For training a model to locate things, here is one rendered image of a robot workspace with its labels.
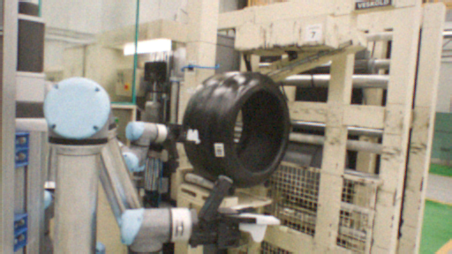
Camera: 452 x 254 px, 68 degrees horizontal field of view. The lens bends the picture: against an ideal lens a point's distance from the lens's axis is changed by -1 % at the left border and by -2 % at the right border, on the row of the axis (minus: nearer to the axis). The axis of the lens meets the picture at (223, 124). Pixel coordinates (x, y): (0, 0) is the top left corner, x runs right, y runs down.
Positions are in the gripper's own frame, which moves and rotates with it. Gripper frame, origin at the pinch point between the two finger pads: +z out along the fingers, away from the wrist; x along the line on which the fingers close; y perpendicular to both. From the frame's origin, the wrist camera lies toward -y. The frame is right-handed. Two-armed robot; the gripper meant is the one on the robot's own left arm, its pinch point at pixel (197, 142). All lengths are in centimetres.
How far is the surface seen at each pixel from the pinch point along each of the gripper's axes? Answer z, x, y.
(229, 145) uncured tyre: 7.8, -12.6, 1.0
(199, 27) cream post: 15, 29, 62
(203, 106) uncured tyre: 1.0, 0.6, 16.9
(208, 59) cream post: 24, 28, 46
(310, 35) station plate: 42, -25, 60
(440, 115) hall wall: 929, 100, 124
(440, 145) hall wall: 938, 93, 47
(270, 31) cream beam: 41, 0, 65
